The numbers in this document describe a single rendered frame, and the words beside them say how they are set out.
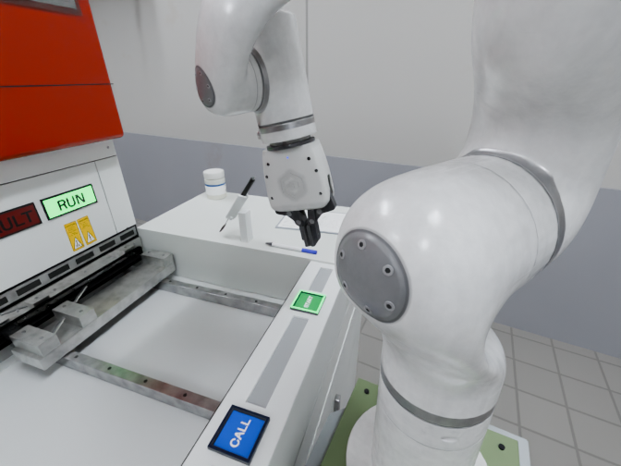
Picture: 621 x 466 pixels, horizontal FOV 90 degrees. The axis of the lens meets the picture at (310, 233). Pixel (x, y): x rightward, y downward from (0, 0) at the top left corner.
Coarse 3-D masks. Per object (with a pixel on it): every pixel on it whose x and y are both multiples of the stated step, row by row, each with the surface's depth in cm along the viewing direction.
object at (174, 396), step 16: (80, 368) 62; (96, 368) 60; (112, 368) 60; (128, 384) 58; (144, 384) 57; (160, 384) 57; (160, 400) 57; (176, 400) 55; (192, 400) 54; (208, 400) 54; (208, 416) 53
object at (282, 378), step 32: (320, 288) 65; (288, 320) 56; (320, 320) 56; (256, 352) 49; (288, 352) 50; (320, 352) 54; (256, 384) 45; (288, 384) 44; (320, 384) 58; (224, 416) 40; (288, 416) 40; (192, 448) 37; (288, 448) 43
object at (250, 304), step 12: (168, 288) 85; (180, 288) 83; (192, 288) 82; (204, 288) 82; (216, 300) 81; (228, 300) 79; (240, 300) 78; (252, 300) 78; (264, 300) 78; (252, 312) 78; (264, 312) 77; (276, 312) 75
